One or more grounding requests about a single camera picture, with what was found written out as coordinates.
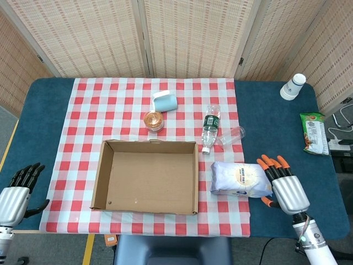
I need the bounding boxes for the orange-tipped silver right robot hand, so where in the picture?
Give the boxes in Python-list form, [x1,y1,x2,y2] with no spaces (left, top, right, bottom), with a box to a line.
[256,154,311,216]

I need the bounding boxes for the black-fingered silver left robot hand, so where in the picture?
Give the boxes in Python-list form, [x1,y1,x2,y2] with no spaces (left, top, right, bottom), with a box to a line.
[0,162,50,229]

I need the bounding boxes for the white tissue pack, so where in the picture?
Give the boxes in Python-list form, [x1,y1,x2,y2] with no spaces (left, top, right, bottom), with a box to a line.
[210,161,274,199]

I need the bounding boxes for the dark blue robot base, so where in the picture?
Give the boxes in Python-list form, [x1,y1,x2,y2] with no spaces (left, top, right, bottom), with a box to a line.
[113,234,233,265]

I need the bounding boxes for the open brown cardboard box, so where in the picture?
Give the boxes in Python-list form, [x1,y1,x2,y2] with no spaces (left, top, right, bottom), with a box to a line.
[90,139,200,215]

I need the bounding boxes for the green snack bag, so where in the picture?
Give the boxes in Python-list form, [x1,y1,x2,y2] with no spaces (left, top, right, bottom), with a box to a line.
[299,112,330,156]

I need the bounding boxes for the blue table cover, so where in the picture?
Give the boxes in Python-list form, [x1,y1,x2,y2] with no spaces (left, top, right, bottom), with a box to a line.
[0,77,349,239]

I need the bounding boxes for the white power strip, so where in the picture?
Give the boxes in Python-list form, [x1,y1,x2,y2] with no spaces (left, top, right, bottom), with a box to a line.
[328,139,353,151]

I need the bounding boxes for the clear plastic cup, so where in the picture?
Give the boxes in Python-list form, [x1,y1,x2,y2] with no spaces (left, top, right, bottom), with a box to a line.
[216,125,246,146]

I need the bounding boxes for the red white checkered cloth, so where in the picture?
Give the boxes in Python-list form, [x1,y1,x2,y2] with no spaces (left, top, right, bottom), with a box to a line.
[40,77,252,238]

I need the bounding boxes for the clear plastic water bottle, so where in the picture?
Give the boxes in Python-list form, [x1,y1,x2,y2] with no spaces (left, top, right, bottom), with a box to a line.
[200,104,222,155]

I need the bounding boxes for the white bottle on table corner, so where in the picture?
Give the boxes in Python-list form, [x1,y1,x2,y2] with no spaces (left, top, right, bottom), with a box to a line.
[280,73,307,100]

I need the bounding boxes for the woven folding screen panel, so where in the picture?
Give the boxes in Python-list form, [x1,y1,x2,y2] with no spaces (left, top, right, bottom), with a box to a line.
[131,0,267,79]
[0,5,60,118]
[233,0,336,81]
[0,0,151,78]
[278,0,353,115]

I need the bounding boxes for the orange fruit jelly cup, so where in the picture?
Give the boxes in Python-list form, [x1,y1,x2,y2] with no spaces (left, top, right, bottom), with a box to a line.
[143,110,164,133]

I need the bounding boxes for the black cable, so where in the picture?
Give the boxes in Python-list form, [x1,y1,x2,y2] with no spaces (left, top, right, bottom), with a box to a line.
[261,236,274,265]

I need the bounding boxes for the white cable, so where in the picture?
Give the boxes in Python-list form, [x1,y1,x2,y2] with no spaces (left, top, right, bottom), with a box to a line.
[328,103,353,140]

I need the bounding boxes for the light blue mug white handle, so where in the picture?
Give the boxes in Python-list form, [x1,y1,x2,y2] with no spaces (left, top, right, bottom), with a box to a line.
[152,90,178,113]

